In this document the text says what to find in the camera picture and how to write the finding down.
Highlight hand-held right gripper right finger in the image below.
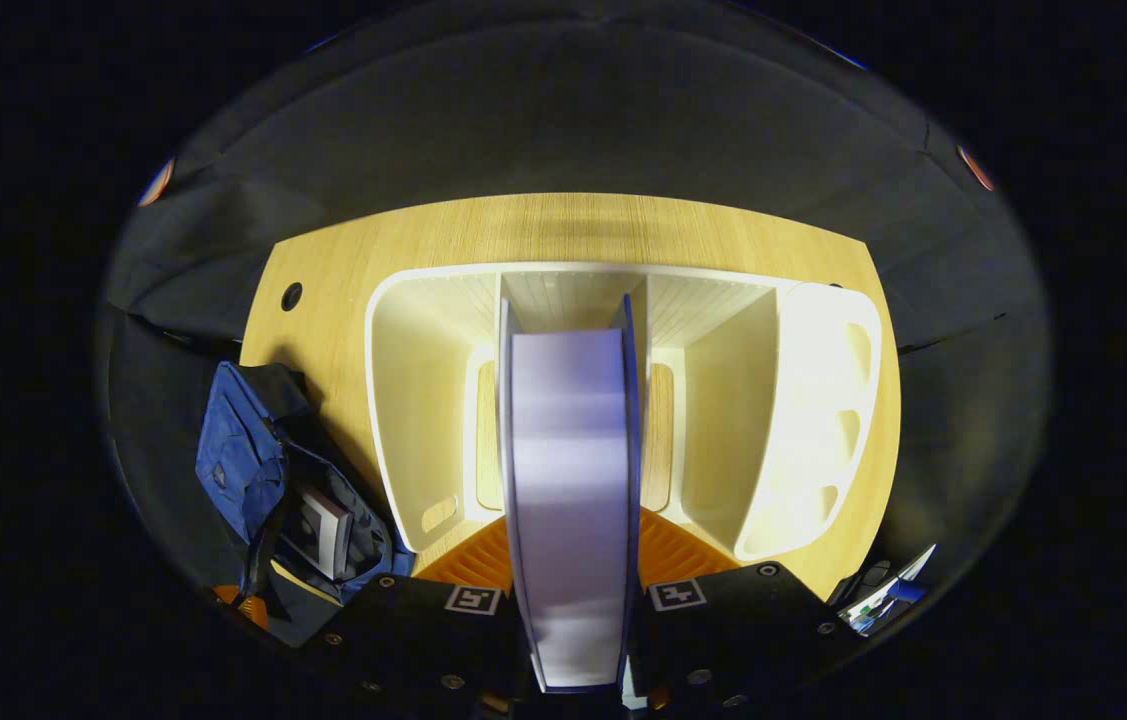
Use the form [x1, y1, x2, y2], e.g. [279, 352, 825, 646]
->
[623, 508, 869, 713]

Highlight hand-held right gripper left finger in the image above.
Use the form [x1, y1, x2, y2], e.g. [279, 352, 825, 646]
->
[318, 515, 534, 716]

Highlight blue schoolbag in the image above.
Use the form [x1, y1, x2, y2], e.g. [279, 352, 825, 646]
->
[195, 360, 416, 649]

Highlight blue white object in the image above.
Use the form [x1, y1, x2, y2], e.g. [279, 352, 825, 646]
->
[838, 543, 939, 638]

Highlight grey book with white spine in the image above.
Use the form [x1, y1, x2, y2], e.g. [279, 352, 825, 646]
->
[281, 485, 354, 581]

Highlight blue book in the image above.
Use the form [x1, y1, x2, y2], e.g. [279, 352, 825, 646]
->
[496, 293, 646, 694]

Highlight white bookshelf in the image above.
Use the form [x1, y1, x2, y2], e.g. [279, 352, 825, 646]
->
[363, 262, 884, 563]

